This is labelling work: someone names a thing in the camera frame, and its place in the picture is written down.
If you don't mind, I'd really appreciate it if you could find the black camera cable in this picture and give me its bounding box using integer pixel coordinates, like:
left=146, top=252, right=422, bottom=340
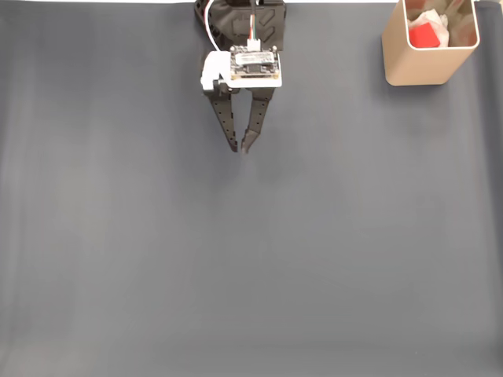
left=246, top=0, right=263, bottom=52

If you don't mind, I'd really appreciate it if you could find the white servo cable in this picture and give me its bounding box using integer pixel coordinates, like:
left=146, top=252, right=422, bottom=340
left=204, top=0, right=222, bottom=54

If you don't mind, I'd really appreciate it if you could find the red cube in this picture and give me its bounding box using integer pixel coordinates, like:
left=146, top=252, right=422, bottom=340
left=408, top=22, right=441, bottom=49

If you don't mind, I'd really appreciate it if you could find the white crumpled tissue paper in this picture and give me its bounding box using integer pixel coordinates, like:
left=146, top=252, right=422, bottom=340
left=406, top=8, right=451, bottom=50

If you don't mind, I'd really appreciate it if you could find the beige rounded square box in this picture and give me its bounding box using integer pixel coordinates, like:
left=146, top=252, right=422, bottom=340
left=381, top=0, right=483, bottom=88

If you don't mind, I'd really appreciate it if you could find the camera board on white mount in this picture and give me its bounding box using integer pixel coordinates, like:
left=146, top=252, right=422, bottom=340
left=199, top=44, right=285, bottom=90

